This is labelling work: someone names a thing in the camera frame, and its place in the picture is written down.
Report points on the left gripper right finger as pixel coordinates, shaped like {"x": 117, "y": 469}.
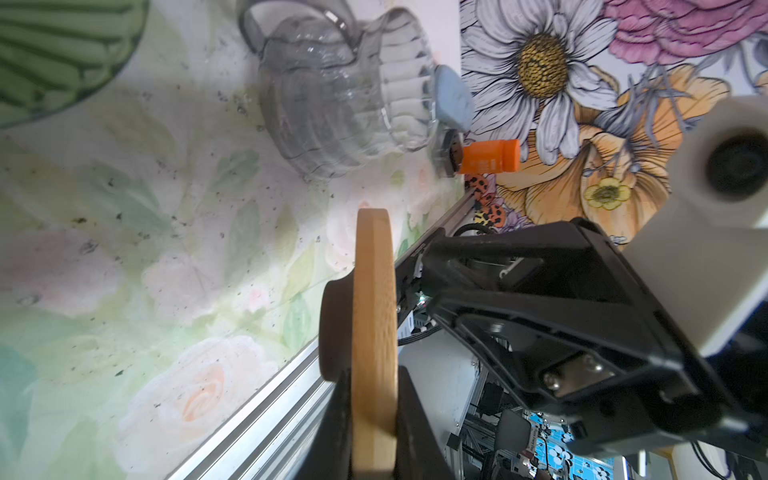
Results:
{"x": 419, "y": 456}

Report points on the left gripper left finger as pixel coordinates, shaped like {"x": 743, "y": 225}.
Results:
{"x": 329, "y": 456}

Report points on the wooden ring holder front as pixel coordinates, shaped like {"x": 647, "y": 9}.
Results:
{"x": 373, "y": 342}

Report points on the clear grey glass carafe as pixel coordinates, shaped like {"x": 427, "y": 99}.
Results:
{"x": 338, "y": 93}

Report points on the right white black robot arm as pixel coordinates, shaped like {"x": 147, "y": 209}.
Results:
{"x": 703, "y": 256}

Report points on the green glass dripper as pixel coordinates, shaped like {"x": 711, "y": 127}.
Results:
{"x": 57, "y": 53}

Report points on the small black box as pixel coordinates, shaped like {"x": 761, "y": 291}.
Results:
{"x": 446, "y": 152}

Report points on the orange lid bottle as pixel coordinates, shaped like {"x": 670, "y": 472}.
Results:
{"x": 491, "y": 157}

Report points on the blue grey oval sponge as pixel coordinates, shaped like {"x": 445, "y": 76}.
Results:
{"x": 454, "y": 104}

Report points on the aluminium rail frame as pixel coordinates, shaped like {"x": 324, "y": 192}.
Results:
{"x": 269, "y": 436}

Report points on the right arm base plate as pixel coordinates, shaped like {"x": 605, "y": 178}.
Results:
{"x": 567, "y": 328}

